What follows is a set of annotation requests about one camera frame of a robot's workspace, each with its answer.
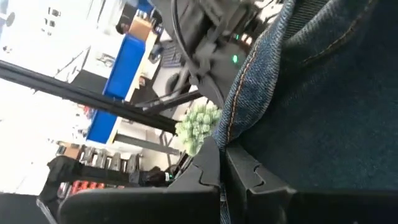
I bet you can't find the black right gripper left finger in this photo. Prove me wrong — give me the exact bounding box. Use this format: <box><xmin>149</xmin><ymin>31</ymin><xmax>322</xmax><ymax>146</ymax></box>
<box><xmin>169</xmin><ymin>136</ymin><xmax>222</xmax><ymax>224</ymax></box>

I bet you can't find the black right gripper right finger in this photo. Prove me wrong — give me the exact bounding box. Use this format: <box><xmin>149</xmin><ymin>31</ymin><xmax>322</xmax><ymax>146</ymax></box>
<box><xmin>224</xmin><ymin>142</ymin><xmax>297</xmax><ymax>224</ymax></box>

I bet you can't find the black garment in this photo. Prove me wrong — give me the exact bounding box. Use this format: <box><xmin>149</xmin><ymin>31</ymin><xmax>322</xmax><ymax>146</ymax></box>
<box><xmin>213</xmin><ymin>0</ymin><xmax>398</xmax><ymax>224</ymax></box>

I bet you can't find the green artificial plant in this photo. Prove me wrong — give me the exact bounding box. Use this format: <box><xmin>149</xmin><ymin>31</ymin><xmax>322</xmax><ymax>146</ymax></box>
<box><xmin>174</xmin><ymin>103</ymin><xmax>223</xmax><ymax>157</ymax></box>

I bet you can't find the blue partition panel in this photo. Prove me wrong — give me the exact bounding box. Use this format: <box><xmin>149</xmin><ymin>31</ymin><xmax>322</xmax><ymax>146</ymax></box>
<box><xmin>86</xmin><ymin>33</ymin><xmax>147</xmax><ymax>145</ymax></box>

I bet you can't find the black aluminium table frame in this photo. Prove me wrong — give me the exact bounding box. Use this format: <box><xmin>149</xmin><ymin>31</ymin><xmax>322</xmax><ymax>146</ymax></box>
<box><xmin>0</xmin><ymin>59</ymin><xmax>205</xmax><ymax>135</ymax></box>

